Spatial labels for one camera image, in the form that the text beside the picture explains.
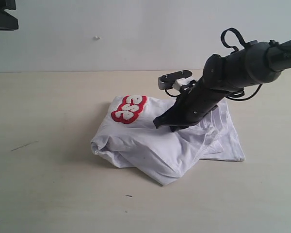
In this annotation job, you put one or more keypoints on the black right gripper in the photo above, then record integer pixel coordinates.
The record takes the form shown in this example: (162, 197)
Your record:
(190, 109)

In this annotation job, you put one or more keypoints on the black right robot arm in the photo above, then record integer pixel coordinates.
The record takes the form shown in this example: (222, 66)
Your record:
(257, 64)

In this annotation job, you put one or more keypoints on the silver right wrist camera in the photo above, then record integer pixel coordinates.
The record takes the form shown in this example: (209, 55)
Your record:
(165, 82)

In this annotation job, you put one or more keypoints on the white t-shirt red lettering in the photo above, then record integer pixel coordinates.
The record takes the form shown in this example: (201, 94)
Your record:
(127, 137)

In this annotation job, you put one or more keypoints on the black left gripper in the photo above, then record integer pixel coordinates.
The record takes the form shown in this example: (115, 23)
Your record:
(7, 21)

